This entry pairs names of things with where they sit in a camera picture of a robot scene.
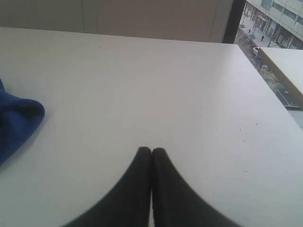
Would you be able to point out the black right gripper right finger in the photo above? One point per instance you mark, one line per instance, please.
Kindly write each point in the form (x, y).
(175, 203)

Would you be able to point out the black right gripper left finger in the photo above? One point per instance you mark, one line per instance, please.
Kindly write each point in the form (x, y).
(127, 204)

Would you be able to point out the blue towel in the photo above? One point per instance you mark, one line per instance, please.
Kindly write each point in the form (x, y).
(19, 119)

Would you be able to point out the black window frame post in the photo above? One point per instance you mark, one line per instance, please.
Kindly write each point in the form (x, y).
(233, 21)

